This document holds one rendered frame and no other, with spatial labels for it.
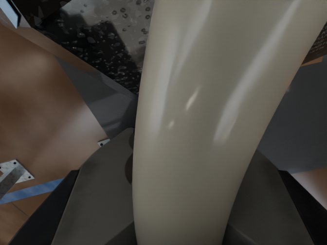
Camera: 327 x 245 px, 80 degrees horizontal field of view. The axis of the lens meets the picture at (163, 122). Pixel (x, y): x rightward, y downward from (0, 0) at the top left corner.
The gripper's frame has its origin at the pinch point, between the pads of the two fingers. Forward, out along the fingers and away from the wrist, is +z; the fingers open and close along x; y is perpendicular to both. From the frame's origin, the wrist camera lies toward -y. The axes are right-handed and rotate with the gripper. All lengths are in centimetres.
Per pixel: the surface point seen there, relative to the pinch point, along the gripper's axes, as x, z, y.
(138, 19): -2.8, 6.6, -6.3
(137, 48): -3.4, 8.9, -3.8
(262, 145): 53, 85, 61
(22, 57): -74, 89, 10
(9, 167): -117, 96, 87
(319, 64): 67, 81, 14
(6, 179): -112, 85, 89
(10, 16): -13.0, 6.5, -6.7
